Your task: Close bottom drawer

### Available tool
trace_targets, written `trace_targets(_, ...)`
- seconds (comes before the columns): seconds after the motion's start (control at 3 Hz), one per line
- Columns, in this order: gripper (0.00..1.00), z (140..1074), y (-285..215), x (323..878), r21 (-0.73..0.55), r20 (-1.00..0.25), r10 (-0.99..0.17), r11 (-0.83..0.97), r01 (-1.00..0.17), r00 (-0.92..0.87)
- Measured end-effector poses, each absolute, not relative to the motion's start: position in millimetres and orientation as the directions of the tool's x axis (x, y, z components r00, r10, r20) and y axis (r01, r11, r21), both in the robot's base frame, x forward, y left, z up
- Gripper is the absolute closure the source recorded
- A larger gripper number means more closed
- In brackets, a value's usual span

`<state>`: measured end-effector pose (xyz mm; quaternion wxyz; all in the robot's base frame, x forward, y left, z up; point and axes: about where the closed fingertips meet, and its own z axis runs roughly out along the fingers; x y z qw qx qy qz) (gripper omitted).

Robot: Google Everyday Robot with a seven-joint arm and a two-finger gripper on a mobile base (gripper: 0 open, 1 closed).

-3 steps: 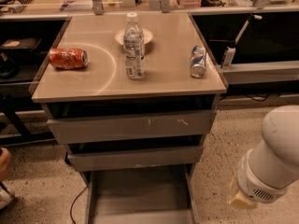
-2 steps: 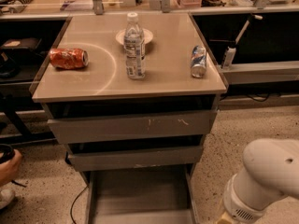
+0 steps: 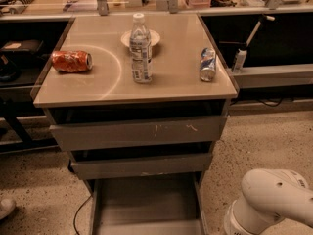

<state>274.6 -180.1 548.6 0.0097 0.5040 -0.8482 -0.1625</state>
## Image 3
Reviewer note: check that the grey bottom drawer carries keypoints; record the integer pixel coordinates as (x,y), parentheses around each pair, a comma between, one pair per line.
(152,205)

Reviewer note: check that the grey drawer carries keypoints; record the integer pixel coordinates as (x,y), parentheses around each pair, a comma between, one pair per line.
(152,205)
(142,167)
(131,133)

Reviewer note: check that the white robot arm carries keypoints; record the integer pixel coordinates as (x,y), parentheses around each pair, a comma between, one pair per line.
(268,197)

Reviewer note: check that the grey drawer cabinet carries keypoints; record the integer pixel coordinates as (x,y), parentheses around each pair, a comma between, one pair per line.
(108,92)

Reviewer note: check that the grey top drawer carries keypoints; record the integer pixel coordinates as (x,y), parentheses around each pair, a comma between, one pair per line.
(131,133)

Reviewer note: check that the grey middle drawer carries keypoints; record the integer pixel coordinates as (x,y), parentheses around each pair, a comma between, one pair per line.
(142,167)

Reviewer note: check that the clear plastic water bottle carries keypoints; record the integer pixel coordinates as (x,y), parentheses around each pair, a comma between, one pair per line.
(140,46)

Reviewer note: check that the blue and silver soda can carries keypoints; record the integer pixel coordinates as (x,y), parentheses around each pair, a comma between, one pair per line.
(207,65)

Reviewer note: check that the small white plate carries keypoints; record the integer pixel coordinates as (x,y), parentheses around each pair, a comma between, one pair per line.
(155,36)

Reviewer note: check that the white tube with nozzle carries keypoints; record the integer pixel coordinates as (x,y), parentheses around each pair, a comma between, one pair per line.
(241,53)

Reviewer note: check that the crushed orange soda can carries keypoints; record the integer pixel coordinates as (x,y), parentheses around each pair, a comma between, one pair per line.
(71,61)

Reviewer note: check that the black box on shelf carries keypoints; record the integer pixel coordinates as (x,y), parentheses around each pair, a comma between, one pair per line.
(31,46)

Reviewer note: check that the white shoe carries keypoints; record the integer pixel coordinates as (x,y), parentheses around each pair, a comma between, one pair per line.
(6,207)

